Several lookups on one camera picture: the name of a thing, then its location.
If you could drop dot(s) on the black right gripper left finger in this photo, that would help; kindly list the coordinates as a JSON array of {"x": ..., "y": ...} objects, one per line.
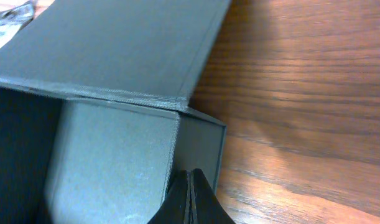
[{"x": 176, "y": 207}]

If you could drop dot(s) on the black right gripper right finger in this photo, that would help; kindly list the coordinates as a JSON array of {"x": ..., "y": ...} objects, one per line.
[{"x": 205, "y": 207}]

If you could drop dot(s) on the dark green gift box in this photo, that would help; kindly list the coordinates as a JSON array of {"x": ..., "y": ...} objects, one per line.
[{"x": 95, "y": 121}]

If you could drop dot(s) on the clear plastic snack wrapper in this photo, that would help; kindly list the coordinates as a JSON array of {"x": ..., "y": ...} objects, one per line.
[{"x": 14, "y": 20}]

